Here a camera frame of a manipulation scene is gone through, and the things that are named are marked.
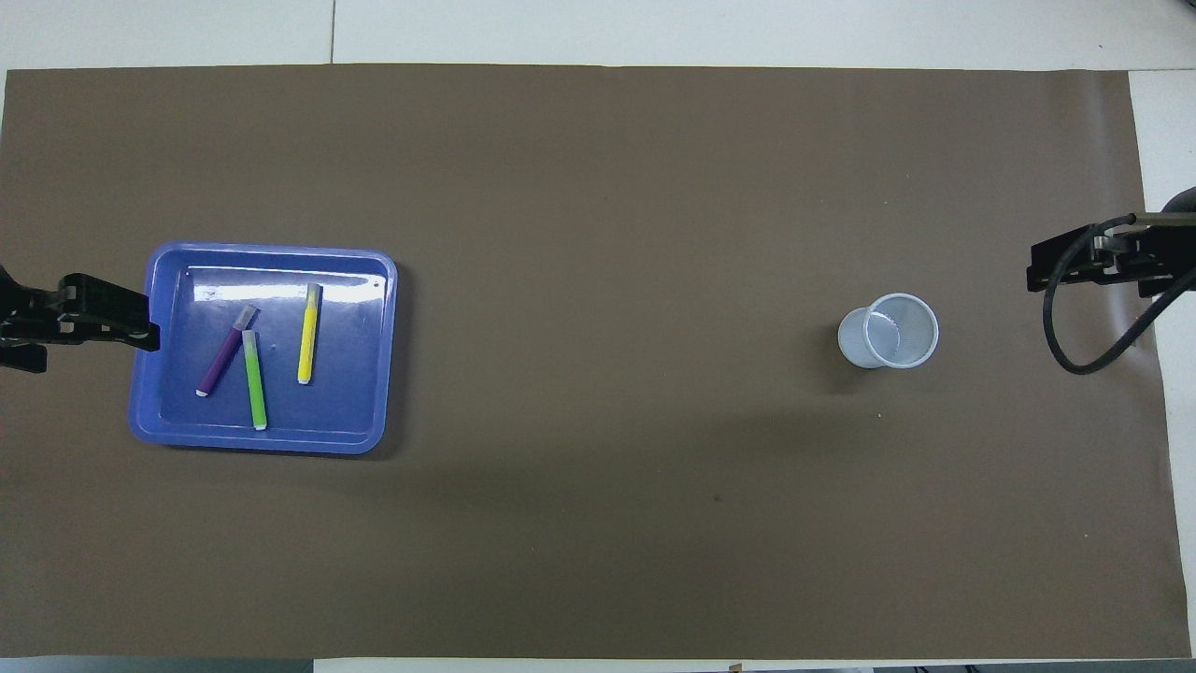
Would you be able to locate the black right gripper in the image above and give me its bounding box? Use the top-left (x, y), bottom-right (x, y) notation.
top-left (1031, 220), bottom-right (1196, 300)

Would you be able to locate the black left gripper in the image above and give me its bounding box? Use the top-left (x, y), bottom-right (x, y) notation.
top-left (0, 266), bottom-right (160, 373)

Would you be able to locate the purple marker pen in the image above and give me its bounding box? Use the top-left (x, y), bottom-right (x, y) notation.
top-left (195, 305), bottom-right (259, 398)

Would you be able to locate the green marker pen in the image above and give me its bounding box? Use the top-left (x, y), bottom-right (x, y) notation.
top-left (242, 329), bottom-right (268, 432)

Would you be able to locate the yellow marker pen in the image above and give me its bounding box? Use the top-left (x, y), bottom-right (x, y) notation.
top-left (297, 283), bottom-right (323, 385)

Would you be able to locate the translucent mesh pen cup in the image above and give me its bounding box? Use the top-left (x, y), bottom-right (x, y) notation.
top-left (838, 293), bottom-right (939, 370)

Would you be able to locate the blue plastic tray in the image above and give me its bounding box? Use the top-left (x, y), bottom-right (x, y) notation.
top-left (128, 242), bottom-right (399, 456)

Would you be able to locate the brown table mat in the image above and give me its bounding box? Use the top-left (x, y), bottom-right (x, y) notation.
top-left (0, 64), bottom-right (1192, 660)

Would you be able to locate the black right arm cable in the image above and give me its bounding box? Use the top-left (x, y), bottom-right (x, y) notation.
top-left (1044, 212), bottom-right (1196, 375)

